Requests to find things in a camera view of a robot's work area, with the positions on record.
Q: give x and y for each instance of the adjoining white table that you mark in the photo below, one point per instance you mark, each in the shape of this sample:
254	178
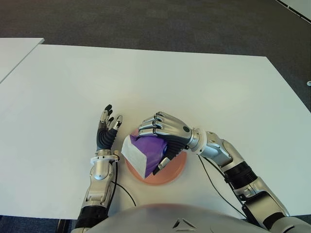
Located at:
14	55

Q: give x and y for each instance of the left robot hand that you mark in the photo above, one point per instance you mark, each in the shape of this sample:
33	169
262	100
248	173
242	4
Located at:
104	139

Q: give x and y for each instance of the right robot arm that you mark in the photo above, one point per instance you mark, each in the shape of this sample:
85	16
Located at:
243	174

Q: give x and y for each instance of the grey table leg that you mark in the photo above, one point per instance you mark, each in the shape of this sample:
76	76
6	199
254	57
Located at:
64	226

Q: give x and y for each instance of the purple tissue paper pack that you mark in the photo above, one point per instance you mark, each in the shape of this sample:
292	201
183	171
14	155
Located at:
150	148

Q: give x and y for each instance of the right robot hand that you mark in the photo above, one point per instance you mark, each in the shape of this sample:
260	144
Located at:
175	131

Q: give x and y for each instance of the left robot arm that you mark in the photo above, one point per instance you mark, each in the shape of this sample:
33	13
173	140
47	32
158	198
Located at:
100	170

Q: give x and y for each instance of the silver robot torso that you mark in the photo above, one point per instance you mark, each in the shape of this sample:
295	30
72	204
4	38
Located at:
158	218

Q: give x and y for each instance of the pink round plate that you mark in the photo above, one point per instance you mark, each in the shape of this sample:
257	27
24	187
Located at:
175	167

